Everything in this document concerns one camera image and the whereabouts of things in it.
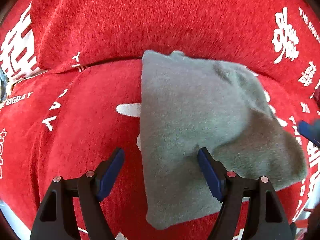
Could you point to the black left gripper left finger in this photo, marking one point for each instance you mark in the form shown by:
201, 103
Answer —
56, 219

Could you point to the red back cushion cover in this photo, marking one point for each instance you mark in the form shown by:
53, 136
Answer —
277, 38

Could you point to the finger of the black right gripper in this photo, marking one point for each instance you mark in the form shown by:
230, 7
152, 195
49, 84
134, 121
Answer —
310, 131

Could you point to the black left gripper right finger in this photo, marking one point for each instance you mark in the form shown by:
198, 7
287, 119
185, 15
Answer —
265, 219

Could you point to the grey knitted garment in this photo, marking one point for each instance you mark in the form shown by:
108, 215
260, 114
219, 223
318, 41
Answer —
190, 103

